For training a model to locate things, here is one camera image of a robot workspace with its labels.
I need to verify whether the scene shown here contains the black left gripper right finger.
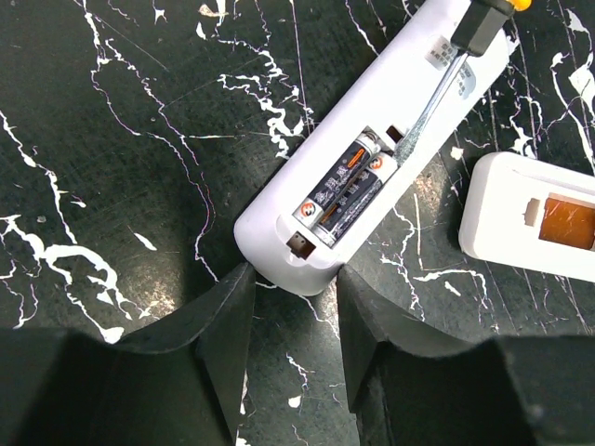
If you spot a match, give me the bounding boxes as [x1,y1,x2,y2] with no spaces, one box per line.
[337,267,594,445]

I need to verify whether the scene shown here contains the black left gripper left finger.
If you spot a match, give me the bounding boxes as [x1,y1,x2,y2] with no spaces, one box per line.
[1,263,255,445]

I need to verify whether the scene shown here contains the white remote black batteries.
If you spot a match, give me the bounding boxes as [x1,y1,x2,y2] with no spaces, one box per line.
[233,1,509,295]

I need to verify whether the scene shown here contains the white remote orange compartment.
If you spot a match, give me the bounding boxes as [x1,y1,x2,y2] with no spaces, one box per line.
[458,152,594,282]

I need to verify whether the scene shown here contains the black battery in remote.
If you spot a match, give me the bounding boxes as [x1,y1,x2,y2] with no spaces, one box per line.
[312,151,398,247]
[292,130,380,229]

